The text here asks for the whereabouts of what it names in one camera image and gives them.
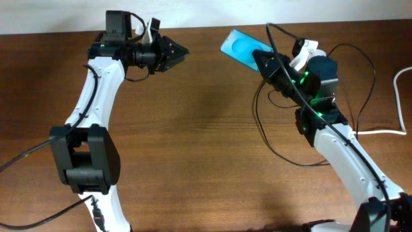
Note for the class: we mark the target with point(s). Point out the blue Galaxy smartphone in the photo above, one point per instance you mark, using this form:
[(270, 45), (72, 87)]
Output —
[(240, 46)]

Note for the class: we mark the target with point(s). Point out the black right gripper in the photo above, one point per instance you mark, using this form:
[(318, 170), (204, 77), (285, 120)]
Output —
[(277, 71)]

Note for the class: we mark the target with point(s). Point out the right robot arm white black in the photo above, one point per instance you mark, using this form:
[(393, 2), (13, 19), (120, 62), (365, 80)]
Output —
[(381, 204)]

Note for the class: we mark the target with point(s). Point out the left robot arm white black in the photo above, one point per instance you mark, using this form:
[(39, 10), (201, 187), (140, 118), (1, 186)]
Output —
[(85, 156)]

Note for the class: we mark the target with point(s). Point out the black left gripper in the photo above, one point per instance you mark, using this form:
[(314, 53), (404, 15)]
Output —
[(164, 51)]

